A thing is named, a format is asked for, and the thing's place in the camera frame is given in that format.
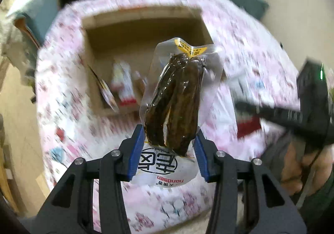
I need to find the person's right hand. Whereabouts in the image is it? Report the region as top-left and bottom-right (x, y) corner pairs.
(280, 144), (333, 196)

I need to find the open brown cardboard box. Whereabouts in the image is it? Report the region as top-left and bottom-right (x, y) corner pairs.
(82, 6), (213, 116)

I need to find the teal cushion left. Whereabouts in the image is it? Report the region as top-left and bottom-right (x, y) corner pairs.
(14, 0), (60, 48)

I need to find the small clear brown snack packet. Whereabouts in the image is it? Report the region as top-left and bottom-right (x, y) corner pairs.
(133, 71), (147, 96)

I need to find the white red snack bar packet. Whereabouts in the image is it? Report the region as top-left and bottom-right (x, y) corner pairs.
(111, 61), (137, 106)

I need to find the pink cartoon print bedsheet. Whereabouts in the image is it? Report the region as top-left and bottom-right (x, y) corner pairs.
(36, 0), (299, 233)

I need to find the white round-logo snack packet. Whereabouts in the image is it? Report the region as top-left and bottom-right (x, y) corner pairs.
(131, 142), (199, 188)

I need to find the dark vacuum-packed meat packet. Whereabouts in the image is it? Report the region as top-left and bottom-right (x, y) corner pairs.
(140, 37), (223, 157)

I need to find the small brown chocolate packet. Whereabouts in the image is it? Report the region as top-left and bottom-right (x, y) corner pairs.
(89, 66), (119, 112)

